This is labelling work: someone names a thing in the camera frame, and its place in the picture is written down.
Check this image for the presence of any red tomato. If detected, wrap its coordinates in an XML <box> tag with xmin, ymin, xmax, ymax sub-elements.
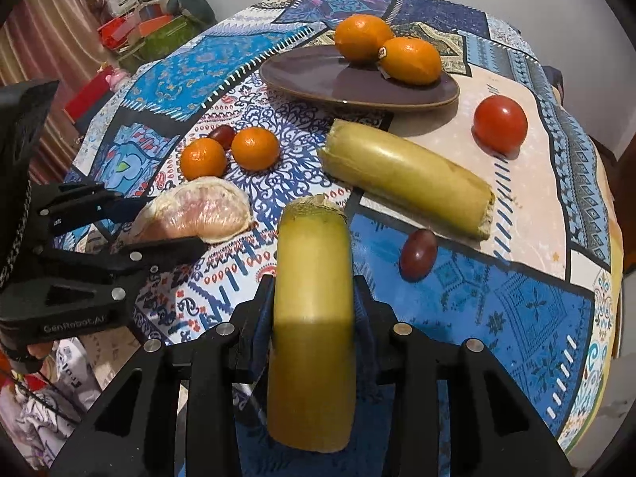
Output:
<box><xmin>473</xmin><ymin>94</ymin><xmax>528</xmax><ymax>155</ymax></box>

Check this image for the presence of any peeled pomelo segment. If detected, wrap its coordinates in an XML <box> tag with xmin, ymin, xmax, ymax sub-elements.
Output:
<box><xmin>128</xmin><ymin>176</ymin><xmax>254</xmax><ymax>245</ymax></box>

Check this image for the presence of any blue patterned tablecloth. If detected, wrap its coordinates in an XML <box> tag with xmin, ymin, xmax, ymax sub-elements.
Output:
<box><xmin>50</xmin><ymin>0</ymin><xmax>624</xmax><ymax>477</ymax></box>

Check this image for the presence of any brown oval plate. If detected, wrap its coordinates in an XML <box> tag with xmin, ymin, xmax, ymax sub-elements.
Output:
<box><xmin>258</xmin><ymin>46</ymin><xmax>460</xmax><ymax>110</ymax></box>

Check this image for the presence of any pink toy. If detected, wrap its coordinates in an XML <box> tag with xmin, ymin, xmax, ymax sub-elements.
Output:
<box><xmin>102</xmin><ymin>67</ymin><xmax>131</xmax><ymax>91</ymax></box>

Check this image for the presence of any yellow-green sugarcane piece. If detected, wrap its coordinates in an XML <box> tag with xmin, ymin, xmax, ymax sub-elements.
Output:
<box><xmin>317</xmin><ymin>119</ymin><xmax>496</xmax><ymax>240</ymax></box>
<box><xmin>267</xmin><ymin>196</ymin><xmax>357</xmax><ymax>454</ymax></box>

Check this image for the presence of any small mandarin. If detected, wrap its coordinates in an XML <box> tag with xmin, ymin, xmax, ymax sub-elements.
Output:
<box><xmin>231</xmin><ymin>127</ymin><xmax>280</xmax><ymax>171</ymax></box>
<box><xmin>180</xmin><ymin>138</ymin><xmax>227</xmax><ymax>181</ymax></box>

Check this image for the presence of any white printed cloth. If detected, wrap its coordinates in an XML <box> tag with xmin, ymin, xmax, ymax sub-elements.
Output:
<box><xmin>0</xmin><ymin>338</ymin><xmax>103</xmax><ymax>460</ymax></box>

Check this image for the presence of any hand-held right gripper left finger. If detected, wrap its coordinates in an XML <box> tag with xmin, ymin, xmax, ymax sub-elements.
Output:
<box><xmin>47</xmin><ymin>273</ymin><xmax>277</xmax><ymax>477</ymax></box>

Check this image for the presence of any dark cloth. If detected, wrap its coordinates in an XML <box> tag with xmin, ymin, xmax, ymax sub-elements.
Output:
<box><xmin>543</xmin><ymin>64</ymin><xmax>566</xmax><ymax>106</ymax></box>

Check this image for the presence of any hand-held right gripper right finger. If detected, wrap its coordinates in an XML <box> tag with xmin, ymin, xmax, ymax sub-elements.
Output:
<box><xmin>353</xmin><ymin>275</ymin><xmax>588</xmax><ymax>477</ymax></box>

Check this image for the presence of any pile of red boxes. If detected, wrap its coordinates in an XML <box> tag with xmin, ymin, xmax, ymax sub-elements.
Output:
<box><xmin>97</xmin><ymin>2</ymin><xmax>177</xmax><ymax>55</ymax></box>

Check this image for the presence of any red flat box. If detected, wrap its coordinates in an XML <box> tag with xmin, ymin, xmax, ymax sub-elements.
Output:
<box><xmin>64</xmin><ymin>87</ymin><xmax>116</xmax><ymax>123</ymax></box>

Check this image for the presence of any orange with sticker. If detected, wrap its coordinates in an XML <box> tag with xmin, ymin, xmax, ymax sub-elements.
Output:
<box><xmin>378</xmin><ymin>37</ymin><xmax>443</xmax><ymax>86</ymax></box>

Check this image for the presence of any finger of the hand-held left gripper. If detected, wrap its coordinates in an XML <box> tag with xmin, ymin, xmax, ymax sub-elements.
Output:
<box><xmin>30</xmin><ymin>182</ymin><xmax>146</xmax><ymax>240</ymax></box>
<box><xmin>5</xmin><ymin>236</ymin><xmax>207</xmax><ymax>317</ymax></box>

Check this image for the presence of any dark green cushion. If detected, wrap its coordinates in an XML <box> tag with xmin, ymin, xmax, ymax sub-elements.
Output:
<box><xmin>136</xmin><ymin>0</ymin><xmax>218</xmax><ymax>28</ymax></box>

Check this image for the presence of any plain orange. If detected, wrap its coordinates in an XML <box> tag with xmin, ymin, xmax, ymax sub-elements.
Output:
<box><xmin>334</xmin><ymin>15</ymin><xmax>396</xmax><ymax>64</ymax></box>

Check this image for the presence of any dark red grape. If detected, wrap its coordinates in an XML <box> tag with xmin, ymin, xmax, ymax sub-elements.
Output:
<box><xmin>399</xmin><ymin>229</ymin><xmax>439</xmax><ymax>281</ymax></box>
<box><xmin>207</xmin><ymin>124</ymin><xmax>237</xmax><ymax>151</ymax></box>

